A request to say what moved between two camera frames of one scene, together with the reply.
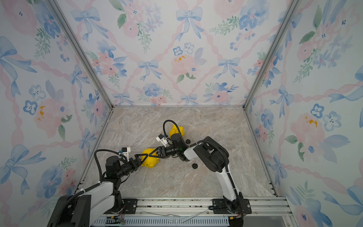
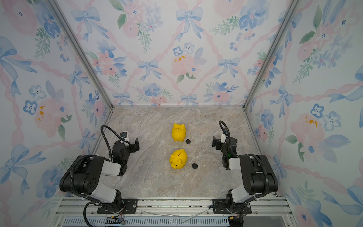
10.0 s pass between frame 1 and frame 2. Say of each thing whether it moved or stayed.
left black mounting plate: stayed
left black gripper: moved
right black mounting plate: stayed
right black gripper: moved
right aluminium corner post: stayed
